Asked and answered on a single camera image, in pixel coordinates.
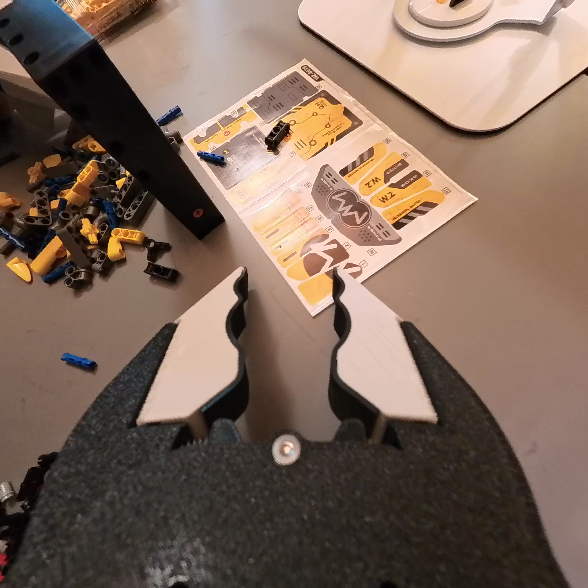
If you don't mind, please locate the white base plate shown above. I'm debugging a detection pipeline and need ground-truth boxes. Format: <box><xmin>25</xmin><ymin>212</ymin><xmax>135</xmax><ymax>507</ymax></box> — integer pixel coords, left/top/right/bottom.
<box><xmin>298</xmin><ymin>0</ymin><xmax>588</xmax><ymax>134</ymax></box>

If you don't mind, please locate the pile of plastic building parts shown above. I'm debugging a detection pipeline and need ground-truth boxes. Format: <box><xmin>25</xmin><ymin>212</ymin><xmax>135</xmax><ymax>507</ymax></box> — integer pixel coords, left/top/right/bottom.
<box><xmin>0</xmin><ymin>133</ymin><xmax>154</xmax><ymax>291</ymax></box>

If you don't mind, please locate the clear bag of yellow beams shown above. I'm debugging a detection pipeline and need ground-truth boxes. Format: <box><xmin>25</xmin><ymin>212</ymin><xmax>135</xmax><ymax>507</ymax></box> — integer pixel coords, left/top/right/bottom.
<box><xmin>69</xmin><ymin>0</ymin><xmax>159</xmax><ymax>40</ymax></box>

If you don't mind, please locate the black perforated post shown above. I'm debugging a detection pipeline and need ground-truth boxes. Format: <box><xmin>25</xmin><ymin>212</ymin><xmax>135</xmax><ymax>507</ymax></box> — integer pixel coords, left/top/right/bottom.
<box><xmin>0</xmin><ymin>0</ymin><xmax>226</xmax><ymax>240</ymax></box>

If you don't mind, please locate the black plastic connector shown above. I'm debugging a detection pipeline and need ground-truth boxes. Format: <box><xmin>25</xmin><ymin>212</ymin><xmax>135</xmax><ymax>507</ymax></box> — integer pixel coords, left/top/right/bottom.
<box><xmin>265</xmin><ymin>120</ymin><xmax>293</xmax><ymax>154</ymax></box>
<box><xmin>144</xmin><ymin>262</ymin><xmax>179</xmax><ymax>282</ymax></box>

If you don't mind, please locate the heap of black red parts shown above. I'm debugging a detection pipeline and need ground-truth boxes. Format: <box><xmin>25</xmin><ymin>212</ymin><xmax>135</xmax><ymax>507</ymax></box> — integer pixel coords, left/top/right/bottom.
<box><xmin>0</xmin><ymin>452</ymin><xmax>58</xmax><ymax>584</ymax></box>

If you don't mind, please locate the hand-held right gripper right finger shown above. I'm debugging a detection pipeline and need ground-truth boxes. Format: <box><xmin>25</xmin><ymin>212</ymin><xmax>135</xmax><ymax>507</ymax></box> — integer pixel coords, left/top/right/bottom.
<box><xmin>329</xmin><ymin>268</ymin><xmax>438</xmax><ymax>445</ymax></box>

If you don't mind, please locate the yellow grey sticker sheet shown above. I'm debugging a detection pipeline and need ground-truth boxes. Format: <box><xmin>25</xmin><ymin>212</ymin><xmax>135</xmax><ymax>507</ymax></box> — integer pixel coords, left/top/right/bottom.
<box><xmin>182</xmin><ymin>58</ymin><xmax>478</xmax><ymax>318</ymax></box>

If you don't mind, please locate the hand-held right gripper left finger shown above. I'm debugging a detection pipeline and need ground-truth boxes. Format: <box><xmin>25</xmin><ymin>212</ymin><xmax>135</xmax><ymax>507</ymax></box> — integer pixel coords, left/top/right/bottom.
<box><xmin>136</xmin><ymin>266</ymin><xmax>251</xmax><ymax>439</ymax></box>

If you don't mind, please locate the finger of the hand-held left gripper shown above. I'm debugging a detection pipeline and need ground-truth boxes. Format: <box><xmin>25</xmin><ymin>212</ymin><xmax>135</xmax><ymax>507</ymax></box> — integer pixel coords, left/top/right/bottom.
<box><xmin>0</xmin><ymin>45</ymin><xmax>59</xmax><ymax>106</ymax></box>

